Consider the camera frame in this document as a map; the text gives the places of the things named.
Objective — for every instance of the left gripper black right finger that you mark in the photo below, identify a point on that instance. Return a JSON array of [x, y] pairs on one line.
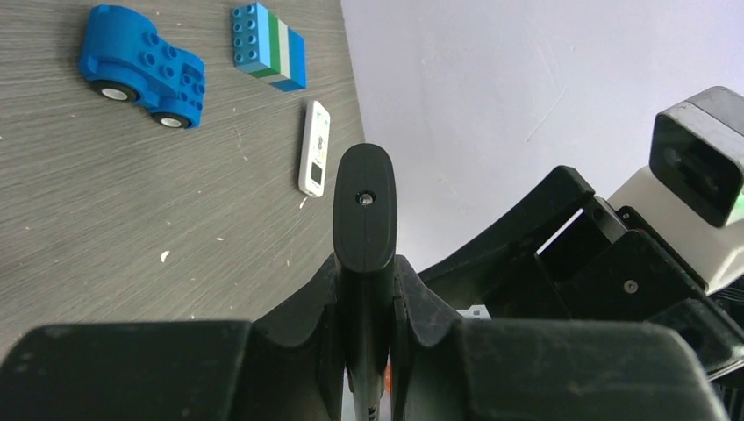
[[447, 367]]

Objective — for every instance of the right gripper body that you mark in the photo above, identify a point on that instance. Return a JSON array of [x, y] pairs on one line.
[[564, 253]]

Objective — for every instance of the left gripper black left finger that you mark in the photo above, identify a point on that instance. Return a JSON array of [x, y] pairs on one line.
[[286, 365]]

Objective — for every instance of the orange battery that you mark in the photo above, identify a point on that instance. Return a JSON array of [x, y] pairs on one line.
[[387, 380]]

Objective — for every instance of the white air conditioner remote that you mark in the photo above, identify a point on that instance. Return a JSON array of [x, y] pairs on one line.
[[312, 168]]

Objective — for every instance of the black remote control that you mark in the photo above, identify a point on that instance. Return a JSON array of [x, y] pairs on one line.
[[364, 244]]

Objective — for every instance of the blue toy car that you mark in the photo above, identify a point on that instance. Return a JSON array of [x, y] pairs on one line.
[[124, 59]]

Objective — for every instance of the blue green brick block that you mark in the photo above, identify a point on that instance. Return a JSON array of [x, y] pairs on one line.
[[267, 49]]

